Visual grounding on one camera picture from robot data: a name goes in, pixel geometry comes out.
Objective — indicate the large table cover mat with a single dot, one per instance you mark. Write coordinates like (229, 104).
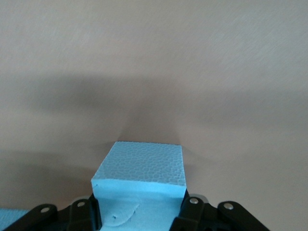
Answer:
(154, 48)

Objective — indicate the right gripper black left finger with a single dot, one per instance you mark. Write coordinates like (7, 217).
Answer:
(48, 221)

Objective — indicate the light blue foam cube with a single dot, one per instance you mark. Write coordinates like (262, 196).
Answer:
(9, 214)
(139, 168)

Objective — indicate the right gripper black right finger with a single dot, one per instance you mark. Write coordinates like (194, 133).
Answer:
(216, 221)

